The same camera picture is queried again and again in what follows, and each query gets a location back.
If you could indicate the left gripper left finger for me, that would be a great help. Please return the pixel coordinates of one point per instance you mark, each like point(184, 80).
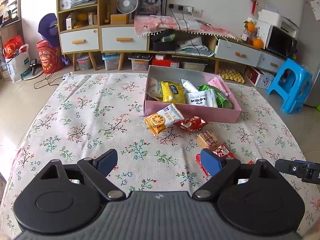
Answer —
point(95, 172)

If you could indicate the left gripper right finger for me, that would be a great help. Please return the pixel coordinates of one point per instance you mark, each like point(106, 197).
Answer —
point(221, 171)

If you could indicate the green snack pack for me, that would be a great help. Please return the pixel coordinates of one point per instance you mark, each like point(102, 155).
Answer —
point(221, 99)

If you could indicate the orange lotus chip bag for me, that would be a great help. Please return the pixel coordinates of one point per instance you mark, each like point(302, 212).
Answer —
point(163, 119)

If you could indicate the pink wafer snack pack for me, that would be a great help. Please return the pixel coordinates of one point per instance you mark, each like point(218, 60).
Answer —
point(219, 83)

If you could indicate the red white candy pack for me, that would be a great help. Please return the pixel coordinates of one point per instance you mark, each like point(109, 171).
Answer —
point(211, 162)

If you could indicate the brown biscuit pack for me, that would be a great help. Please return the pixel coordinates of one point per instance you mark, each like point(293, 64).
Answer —
point(208, 140)

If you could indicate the red white snack bag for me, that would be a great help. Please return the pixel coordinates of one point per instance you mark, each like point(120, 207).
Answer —
point(193, 124)

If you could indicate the floral tablecloth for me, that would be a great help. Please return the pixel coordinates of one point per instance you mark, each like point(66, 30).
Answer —
point(90, 114)

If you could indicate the white snack pack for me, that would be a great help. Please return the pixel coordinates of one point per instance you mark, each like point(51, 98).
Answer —
point(202, 98)

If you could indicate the pink cardboard box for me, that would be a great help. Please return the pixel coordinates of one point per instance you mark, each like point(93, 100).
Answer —
point(190, 80)

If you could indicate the yellow snack bag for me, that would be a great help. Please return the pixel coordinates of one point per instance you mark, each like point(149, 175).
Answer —
point(172, 92)

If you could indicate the blue plastic stool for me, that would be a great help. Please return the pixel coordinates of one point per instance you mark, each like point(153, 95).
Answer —
point(293, 83)

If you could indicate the yellow egg tray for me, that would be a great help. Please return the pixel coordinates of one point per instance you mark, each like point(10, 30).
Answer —
point(231, 74)

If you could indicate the red printed bag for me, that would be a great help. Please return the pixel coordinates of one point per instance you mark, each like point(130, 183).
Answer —
point(50, 57)

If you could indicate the red box under cabinet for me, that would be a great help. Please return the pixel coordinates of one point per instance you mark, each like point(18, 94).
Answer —
point(164, 61)

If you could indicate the orange fruit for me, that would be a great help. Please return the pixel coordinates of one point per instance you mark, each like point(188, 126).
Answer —
point(258, 43)

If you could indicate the white shopping bag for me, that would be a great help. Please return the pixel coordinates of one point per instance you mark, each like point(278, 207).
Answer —
point(19, 65)

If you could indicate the white microwave oven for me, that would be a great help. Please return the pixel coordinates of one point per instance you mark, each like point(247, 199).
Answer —
point(276, 40)

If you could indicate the wooden shelf cabinet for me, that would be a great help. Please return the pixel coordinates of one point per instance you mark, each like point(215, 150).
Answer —
point(88, 26)

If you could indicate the purple hat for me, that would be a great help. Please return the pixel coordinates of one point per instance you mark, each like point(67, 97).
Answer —
point(48, 29)

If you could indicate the pink floral cloth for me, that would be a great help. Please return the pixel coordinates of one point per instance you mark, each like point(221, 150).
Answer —
point(147, 25)

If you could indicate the grey refrigerator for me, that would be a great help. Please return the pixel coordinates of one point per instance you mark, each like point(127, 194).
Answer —
point(308, 45)

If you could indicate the small white fan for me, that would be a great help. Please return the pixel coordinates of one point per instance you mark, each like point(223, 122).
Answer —
point(127, 6)

